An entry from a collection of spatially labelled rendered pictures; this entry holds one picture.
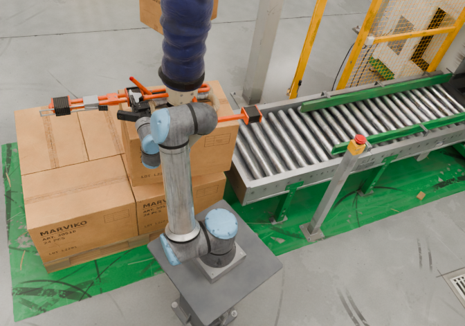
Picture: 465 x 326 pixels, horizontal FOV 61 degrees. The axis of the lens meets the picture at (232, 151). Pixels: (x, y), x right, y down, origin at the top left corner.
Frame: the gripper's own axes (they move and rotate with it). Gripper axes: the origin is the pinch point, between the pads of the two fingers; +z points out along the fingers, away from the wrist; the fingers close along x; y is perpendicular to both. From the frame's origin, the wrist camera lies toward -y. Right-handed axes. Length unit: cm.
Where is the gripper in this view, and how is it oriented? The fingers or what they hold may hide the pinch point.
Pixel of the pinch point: (129, 97)
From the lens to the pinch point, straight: 212.4
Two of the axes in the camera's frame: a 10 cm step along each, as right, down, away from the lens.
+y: 9.1, -2.1, 3.5
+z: -3.9, -7.2, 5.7
